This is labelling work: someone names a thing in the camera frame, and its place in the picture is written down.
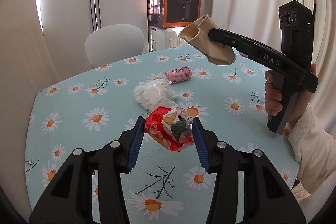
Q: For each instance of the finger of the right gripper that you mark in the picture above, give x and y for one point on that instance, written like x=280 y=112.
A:
x=224 y=37

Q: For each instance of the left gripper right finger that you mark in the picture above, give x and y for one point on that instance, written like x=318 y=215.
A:
x=267 y=198

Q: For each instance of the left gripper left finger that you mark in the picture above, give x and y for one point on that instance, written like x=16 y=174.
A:
x=68 y=197

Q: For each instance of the brown paper bag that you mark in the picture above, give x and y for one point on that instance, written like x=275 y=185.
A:
x=196 y=35

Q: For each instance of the small pink carton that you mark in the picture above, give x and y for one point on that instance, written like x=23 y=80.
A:
x=179 y=75

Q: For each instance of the white tissue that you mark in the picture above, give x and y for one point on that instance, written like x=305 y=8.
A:
x=155 y=93

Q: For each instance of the red colourful wrapper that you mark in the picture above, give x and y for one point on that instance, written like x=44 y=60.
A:
x=171 y=128

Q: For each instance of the cream sleeve right forearm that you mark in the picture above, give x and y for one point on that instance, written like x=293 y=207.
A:
x=314 y=149

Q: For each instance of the right hand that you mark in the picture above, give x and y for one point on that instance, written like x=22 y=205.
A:
x=273 y=99

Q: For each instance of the white box under orange box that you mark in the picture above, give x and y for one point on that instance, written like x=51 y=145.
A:
x=165 y=38

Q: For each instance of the daisy print blue tablecloth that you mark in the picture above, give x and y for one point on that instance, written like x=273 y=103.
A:
x=93 y=108

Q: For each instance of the white chair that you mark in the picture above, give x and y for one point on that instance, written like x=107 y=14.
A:
x=113 y=43

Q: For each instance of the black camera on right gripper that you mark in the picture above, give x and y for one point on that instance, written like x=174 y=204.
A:
x=296 y=25

